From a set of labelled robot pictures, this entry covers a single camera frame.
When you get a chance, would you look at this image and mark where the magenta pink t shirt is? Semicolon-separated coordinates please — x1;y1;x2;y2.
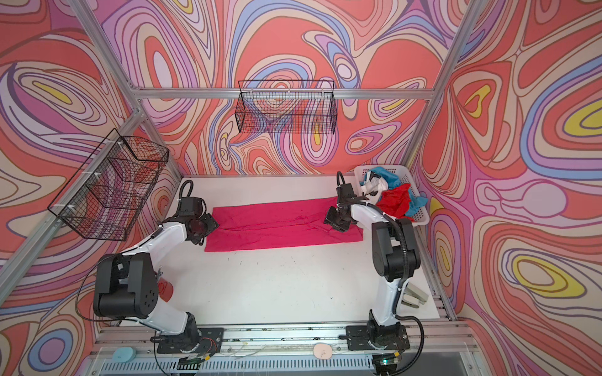
205;197;363;252

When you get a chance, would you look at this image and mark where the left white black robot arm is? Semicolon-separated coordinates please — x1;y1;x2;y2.
92;180;219;353

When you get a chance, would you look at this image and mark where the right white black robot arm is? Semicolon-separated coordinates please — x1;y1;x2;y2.
325;172;425;353

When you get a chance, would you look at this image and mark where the white black t shirt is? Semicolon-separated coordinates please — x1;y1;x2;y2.
360;172;389;201

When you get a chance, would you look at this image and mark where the red t shirt in basket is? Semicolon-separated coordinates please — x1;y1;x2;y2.
376;183;412;220

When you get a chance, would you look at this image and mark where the teal t shirt in basket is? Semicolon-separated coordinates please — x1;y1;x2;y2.
368;165;428;222

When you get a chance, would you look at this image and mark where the white plastic laundry basket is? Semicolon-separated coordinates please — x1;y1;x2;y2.
354;164;430;227

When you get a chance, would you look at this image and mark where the red pencil cup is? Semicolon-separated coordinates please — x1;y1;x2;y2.
158;277;174;302

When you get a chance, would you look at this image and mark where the grey stapler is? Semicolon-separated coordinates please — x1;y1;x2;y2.
401;282;430;309

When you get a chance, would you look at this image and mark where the pink round disc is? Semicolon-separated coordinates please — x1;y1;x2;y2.
313;343;334;360

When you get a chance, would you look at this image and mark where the light blue round disc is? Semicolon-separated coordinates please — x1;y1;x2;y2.
111;347;137;363

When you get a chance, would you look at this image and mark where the black wire basket left wall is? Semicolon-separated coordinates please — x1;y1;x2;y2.
47;130;169;241

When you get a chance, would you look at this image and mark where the black wire basket wall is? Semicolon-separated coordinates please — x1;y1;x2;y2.
47;130;169;241
235;79;338;135

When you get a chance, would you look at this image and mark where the black wire basket back wall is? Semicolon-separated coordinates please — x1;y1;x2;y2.
235;79;338;135

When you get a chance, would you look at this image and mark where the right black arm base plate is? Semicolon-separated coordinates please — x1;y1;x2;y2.
340;324;411;353

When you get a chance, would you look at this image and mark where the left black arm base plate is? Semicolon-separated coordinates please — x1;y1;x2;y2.
151;327;225;354

